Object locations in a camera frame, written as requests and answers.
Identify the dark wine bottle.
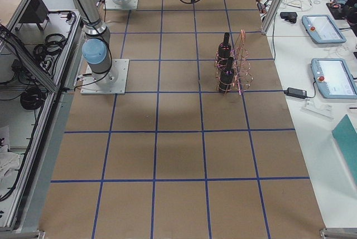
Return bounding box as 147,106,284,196
218,57,235,93
217,32,231,69

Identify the far teach pendant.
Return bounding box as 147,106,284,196
302,14,346,44

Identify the teach pendant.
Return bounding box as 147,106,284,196
302,14,346,44
310,58,356,100

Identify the black power adapter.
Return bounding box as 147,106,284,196
284,87,307,99

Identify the near teach pendant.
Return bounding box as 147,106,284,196
310,58,356,100

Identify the teal board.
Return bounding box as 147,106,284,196
332,114,356,186

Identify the copper wire bottle basket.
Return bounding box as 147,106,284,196
214,30,253,94

